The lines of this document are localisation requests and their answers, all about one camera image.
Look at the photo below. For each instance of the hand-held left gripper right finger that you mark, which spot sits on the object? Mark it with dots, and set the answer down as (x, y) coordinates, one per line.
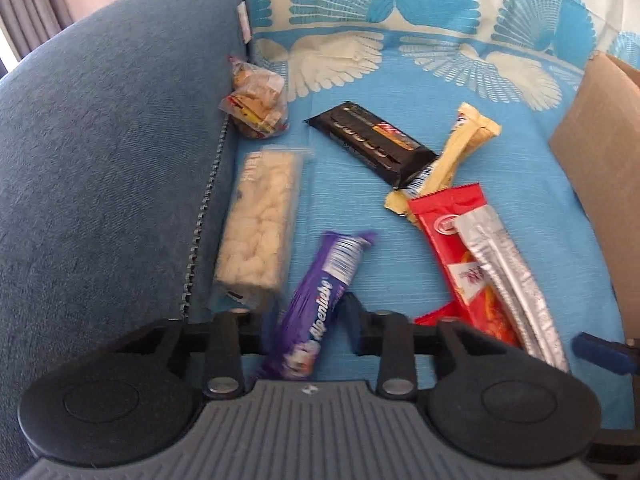
(350, 321)

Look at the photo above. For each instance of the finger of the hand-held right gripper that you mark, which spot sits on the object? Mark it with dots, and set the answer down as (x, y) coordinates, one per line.
(597, 352)

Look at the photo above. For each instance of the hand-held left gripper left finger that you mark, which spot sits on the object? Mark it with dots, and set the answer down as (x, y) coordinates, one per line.
(251, 337)

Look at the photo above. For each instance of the purple candy roll packet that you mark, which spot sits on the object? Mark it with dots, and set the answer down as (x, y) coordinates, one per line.
(320, 300)

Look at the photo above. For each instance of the clear packet of white puffs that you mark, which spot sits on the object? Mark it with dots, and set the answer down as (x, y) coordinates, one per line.
(260, 220)

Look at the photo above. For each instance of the silver foil packet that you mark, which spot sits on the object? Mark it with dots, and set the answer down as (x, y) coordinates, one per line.
(505, 265)

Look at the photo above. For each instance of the large red wafer packet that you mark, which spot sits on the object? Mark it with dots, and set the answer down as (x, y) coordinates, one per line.
(442, 220)

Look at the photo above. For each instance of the yellow candy stick packet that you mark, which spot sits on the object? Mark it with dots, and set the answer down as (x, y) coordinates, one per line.
(462, 152)

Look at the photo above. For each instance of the cardboard box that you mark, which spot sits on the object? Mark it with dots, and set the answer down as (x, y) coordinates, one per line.
(600, 140)

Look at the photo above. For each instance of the black biscuit packet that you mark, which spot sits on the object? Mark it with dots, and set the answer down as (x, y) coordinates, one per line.
(370, 140)

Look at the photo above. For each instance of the clear bag of cookies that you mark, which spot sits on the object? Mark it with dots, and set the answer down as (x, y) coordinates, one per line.
(257, 97)

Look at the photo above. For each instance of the blue white printed blanket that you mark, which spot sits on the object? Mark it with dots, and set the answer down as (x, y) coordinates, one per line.
(360, 60)

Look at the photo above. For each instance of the white fabric tag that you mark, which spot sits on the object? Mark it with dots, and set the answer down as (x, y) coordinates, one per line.
(245, 22)

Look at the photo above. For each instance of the grey curtain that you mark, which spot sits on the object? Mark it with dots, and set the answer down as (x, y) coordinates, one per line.
(25, 5)

